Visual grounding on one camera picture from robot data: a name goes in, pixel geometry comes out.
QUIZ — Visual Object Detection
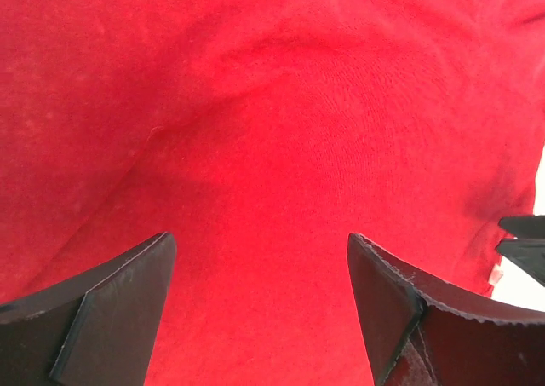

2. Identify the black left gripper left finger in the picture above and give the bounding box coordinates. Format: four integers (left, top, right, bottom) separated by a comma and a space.
1, 233, 176, 386

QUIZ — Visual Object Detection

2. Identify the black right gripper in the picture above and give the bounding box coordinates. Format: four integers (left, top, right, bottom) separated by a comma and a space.
496, 215, 544, 286

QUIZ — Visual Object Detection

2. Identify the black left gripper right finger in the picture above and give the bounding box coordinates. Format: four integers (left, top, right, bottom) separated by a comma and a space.
347, 233, 544, 385

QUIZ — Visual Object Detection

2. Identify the red t shirt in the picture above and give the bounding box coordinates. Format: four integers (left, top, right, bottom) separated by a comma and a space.
1, 0, 544, 385

